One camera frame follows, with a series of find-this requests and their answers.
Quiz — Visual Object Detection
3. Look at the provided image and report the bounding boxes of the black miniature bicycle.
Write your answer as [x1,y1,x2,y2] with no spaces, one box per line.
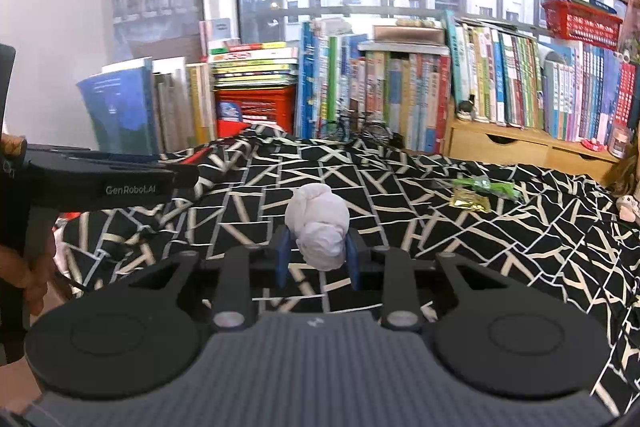
[320,109,396,145]

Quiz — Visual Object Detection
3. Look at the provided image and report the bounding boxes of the brown haired doll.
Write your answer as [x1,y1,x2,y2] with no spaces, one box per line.
[602,149,640,224]

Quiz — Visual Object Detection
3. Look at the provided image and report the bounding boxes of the flat red plastic piece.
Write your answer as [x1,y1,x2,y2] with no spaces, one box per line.
[177,148,213,166]

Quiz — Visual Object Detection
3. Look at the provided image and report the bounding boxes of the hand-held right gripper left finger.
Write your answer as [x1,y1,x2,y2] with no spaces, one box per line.
[87,226,292,333]

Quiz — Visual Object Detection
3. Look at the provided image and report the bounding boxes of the black white patterned blanket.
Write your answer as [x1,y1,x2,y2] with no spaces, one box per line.
[52,124,640,413]

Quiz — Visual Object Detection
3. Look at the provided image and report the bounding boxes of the red plastic crate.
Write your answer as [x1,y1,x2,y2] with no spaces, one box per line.
[214,86,297,135]

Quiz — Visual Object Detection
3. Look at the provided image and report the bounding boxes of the white tissue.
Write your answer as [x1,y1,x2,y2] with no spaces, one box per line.
[285,184,349,272]

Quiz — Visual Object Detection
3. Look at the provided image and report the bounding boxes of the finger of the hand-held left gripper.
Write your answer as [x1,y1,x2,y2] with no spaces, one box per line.
[27,146,200,194]

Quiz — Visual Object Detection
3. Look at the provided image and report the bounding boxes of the clear green plastic wrapper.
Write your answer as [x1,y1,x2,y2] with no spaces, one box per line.
[440,177,518,198]

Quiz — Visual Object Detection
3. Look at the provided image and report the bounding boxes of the stack of flat books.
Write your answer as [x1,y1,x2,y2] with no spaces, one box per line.
[207,41,300,90]

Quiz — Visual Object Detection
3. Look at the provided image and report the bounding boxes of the red plastic basket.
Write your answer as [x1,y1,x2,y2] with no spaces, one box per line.
[541,0,625,52]

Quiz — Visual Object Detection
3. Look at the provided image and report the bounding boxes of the flat gold foil wrapper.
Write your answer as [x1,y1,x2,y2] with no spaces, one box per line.
[449,188,488,212]

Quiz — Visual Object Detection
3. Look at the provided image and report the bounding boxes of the flat brown box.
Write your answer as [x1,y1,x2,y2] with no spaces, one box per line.
[371,24,450,56]

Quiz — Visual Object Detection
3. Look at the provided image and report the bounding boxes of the white box blue label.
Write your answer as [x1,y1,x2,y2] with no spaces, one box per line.
[199,18,233,55]

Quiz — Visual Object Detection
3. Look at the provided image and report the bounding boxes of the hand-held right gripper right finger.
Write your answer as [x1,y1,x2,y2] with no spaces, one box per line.
[345,226,531,333]

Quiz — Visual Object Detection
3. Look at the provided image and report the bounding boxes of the row of upright books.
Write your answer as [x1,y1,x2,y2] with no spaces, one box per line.
[295,19,453,155]

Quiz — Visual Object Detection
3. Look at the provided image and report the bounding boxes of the leaning pale books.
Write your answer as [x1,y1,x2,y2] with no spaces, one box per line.
[150,57,218,152]

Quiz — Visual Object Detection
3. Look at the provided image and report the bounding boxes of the person's left hand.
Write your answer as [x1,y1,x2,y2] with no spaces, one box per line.
[0,134,57,317]

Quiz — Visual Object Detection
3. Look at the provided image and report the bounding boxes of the large blue book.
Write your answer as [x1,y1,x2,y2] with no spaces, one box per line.
[76,59,161,155]

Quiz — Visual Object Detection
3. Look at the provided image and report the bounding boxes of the small pink jar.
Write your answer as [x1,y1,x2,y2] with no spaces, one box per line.
[610,124,632,159]

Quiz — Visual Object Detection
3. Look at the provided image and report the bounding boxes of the wooden drawer organiser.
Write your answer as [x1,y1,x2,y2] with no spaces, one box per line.
[442,102,623,182]

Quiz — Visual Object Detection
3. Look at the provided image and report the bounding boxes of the row of books on organiser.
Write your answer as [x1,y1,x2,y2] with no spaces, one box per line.
[442,9,640,142]

